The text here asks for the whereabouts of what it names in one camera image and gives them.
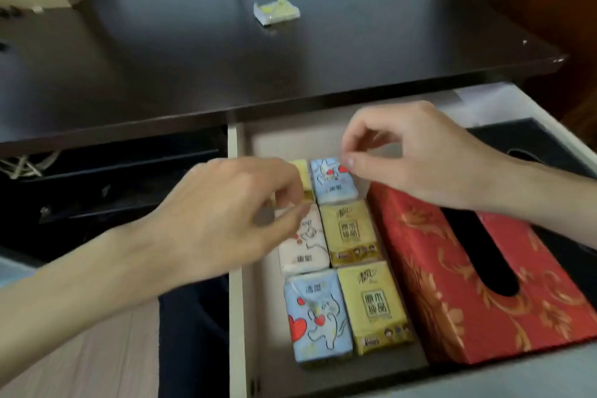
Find person's right hand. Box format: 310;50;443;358
340;100;509;214

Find person's left hand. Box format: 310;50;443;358
140;157;319;285

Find blue heart-print tissue packet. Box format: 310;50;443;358
309;157;360;205
284;268;355;368

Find person's right forearm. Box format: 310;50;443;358
487;162;597;250

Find person's left forearm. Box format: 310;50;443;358
0;220;188;398

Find white tissue packet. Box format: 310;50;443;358
275;203;331;278

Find white paper sheet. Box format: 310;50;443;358
438;82;532;129

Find beige open drawer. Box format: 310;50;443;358
227;83;597;398

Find black box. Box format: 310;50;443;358
466;118;597;293

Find red gold-patterned tissue box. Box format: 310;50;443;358
368;182;597;366

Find dark blue trousers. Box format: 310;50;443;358
158;274;230;398

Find black keyboard tray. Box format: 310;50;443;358
0;128;229;264

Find clear yellow tissue packet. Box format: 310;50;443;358
253;0;301;26

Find brown wooden cabinet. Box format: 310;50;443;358
455;0;597;142

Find white cables bundle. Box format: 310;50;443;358
0;150;62;180

